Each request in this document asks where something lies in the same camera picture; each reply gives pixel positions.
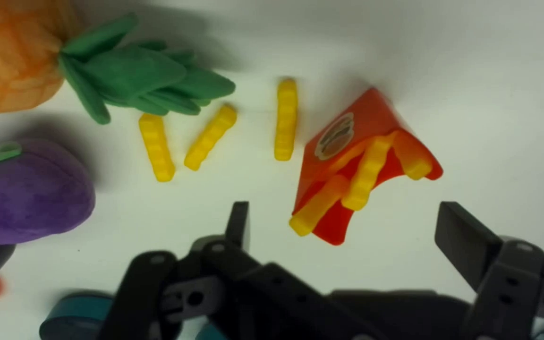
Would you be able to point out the teal pot lid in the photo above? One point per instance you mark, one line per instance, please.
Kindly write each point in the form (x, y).
(79, 314)

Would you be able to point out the purple plush eggplant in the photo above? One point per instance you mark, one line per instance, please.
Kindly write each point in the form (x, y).
(43, 189)

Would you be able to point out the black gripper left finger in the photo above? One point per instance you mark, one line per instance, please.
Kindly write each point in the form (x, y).
(160, 291)

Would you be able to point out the red fries pack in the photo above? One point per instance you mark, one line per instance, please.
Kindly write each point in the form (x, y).
(357, 152)

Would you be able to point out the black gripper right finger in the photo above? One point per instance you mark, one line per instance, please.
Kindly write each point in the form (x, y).
(504, 272)

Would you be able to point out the plush pineapple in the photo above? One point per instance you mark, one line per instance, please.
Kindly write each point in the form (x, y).
(43, 46)

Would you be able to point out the yellow toy fry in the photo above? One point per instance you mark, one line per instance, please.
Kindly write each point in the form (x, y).
(221, 121)
(285, 119)
(155, 142)

